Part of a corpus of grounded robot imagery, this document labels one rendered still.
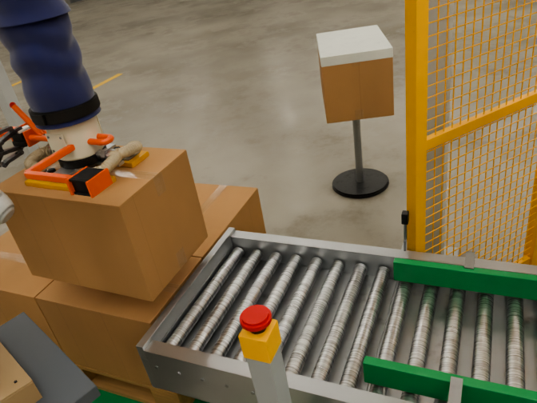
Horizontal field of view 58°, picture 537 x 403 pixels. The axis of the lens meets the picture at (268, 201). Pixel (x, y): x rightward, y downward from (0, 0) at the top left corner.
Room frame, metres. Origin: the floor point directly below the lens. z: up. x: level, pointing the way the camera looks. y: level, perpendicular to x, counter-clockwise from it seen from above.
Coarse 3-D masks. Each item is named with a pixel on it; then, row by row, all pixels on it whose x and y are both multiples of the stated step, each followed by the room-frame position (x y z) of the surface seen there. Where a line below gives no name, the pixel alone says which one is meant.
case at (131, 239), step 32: (160, 160) 1.61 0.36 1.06; (32, 192) 1.53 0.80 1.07; (64, 192) 1.48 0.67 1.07; (128, 192) 1.40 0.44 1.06; (160, 192) 1.49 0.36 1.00; (192, 192) 1.64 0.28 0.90; (32, 224) 1.54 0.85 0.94; (64, 224) 1.46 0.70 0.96; (96, 224) 1.38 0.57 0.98; (128, 224) 1.33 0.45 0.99; (160, 224) 1.45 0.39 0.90; (192, 224) 1.60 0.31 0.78; (32, 256) 1.58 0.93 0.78; (64, 256) 1.49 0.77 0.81; (96, 256) 1.41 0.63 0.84; (128, 256) 1.34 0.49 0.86; (160, 256) 1.41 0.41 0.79; (96, 288) 1.45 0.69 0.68; (128, 288) 1.37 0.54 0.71; (160, 288) 1.37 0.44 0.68
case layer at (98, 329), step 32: (224, 192) 2.24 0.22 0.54; (256, 192) 2.21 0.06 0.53; (224, 224) 1.93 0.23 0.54; (256, 224) 2.15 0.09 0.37; (0, 256) 2.01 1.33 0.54; (192, 256) 1.73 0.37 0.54; (0, 288) 1.74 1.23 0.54; (32, 288) 1.70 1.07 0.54; (64, 288) 1.66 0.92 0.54; (0, 320) 1.79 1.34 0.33; (32, 320) 1.68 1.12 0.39; (64, 320) 1.58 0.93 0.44; (96, 320) 1.48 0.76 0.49; (128, 320) 1.40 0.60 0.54; (64, 352) 1.63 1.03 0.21; (96, 352) 1.53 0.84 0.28; (128, 352) 1.43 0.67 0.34
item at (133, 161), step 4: (116, 148) 1.67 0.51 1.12; (140, 152) 1.67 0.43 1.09; (144, 152) 1.66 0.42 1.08; (148, 152) 1.67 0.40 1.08; (132, 156) 1.63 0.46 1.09; (136, 156) 1.64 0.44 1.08; (140, 156) 1.63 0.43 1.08; (144, 156) 1.65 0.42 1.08; (124, 160) 1.62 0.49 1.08; (128, 160) 1.61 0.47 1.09; (132, 160) 1.61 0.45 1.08; (136, 160) 1.61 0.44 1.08; (140, 160) 1.62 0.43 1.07; (124, 164) 1.60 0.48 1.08; (128, 164) 1.59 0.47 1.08; (132, 164) 1.59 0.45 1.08; (136, 164) 1.60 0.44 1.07
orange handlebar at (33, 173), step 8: (0, 128) 1.85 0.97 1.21; (0, 136) 1.78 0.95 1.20; (32, 136) 1.70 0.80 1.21; (40, 136) 1.68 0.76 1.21; (104, 136) 1.58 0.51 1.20; (112, 136) 1.57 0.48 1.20; (96, 144) 1.55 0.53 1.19; (104, 144) 1.54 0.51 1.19; (56, 152) 1.50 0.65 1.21; (64, 152) 1.51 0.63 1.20; (48, 160) 1.45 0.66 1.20; (56, 160) 1.47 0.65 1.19; (32, 168) 1.40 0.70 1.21; (40, 168) 1.42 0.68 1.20; (32, 176) 1.36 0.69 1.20; (40, 176) 1.34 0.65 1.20; (48, 176) 1.32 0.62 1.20; (56, 176) 1.31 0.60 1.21; (64, 176) 1.30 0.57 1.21
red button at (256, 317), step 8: (248, 312) 0.78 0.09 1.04; (256, 312) 0.78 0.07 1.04; (264, 312) 0.77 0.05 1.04; (240, 320) 0.77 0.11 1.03; (248, 320) 0.76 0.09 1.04; (256, 320) 0.76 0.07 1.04; (264, 320) 0.75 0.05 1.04; (248, 328) 0.74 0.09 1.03; (256, 328) 0.74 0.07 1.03; (264, 328) 0.74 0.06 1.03
